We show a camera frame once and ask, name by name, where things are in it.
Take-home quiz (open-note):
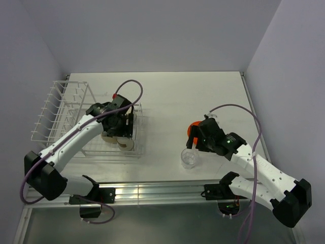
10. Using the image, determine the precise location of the orange plate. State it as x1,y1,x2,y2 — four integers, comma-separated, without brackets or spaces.
187,120,201,137

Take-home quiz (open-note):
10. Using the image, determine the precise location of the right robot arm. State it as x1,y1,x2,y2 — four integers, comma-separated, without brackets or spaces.
186,117,312,228

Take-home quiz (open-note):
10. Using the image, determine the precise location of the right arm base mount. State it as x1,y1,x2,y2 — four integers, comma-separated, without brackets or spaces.
200,184,224,201

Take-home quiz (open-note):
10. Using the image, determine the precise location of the steel cup brown base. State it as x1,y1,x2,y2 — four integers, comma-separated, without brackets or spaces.
125,105,137,121
116,137,135,151

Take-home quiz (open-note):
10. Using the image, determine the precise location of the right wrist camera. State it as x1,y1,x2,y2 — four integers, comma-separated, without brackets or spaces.
204,112,218,121

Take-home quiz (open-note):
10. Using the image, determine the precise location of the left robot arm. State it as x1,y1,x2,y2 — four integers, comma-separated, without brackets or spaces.
24,94,133,203

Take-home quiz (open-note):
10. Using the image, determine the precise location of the aluminium mounting rail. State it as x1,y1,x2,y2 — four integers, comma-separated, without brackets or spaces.
25,179,270,208

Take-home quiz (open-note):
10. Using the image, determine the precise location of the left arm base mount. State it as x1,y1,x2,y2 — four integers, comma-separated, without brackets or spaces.
95,187,116,204

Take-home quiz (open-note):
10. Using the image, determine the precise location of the clear glass tumbler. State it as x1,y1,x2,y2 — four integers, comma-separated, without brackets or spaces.
180,148,199,169

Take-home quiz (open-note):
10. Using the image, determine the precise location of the white wire dish rack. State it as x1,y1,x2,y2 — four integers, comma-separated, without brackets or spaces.
31,81,144,159

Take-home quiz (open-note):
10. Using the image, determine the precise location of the white ceramic bowl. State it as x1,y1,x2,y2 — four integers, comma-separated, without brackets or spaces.
101,132,117,143

